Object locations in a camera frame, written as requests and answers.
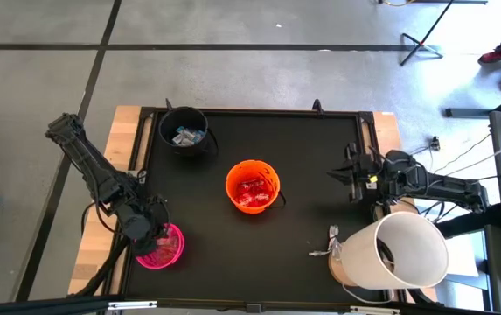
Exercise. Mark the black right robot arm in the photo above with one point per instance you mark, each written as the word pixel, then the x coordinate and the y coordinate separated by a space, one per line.
pixel 438 186

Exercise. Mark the black tripod stand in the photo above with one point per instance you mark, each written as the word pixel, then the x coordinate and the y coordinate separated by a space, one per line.
pixel 429 30

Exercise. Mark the white metal bracket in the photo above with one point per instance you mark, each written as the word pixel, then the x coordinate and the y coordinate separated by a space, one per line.
pixel 369 186

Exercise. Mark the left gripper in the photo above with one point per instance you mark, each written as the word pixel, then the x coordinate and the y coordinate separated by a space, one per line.
pixel 143 223

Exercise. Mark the red Skittles candy packet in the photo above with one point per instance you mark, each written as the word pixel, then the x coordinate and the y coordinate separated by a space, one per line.
pixel 252 194

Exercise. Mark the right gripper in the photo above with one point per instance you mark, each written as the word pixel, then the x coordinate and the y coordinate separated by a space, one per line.
pixel 361 172

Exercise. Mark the yellow label tag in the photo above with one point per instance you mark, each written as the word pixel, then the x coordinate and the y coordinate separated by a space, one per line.
pixel 373 178

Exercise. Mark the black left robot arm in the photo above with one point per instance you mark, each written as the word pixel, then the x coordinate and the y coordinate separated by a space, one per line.
pixel 97 170

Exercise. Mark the black power plug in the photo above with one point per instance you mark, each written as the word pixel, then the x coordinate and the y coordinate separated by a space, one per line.
pixel 435 142

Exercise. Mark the clear candy packet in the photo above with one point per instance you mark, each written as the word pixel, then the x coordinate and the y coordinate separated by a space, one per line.
pixel 333 234

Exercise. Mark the silver metal bracket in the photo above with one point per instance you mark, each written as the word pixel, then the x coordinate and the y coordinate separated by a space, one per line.
pixel 132 305

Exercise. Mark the black plastic pumpkin bucket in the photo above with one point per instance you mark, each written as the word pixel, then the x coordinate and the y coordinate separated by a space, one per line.
pixel 167 120

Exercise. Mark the wooden lamp base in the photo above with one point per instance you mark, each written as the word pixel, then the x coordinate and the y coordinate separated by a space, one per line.
pixel 335 271

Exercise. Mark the clear red gummy packet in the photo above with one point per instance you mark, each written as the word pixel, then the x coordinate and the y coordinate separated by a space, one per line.
pixel 169 247

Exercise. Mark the black metal table frame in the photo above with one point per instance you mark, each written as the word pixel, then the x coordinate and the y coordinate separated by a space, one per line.
pixel 254 111

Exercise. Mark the pink plastic bucket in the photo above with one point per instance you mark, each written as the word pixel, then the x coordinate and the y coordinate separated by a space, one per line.
pixel 176 256

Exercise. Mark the white paper sheet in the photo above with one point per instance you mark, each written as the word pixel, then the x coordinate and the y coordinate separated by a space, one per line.
pixel 464 258

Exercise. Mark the orange plastic bucket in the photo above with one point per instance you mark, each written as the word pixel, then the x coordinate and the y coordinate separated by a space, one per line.
pixel 231 181

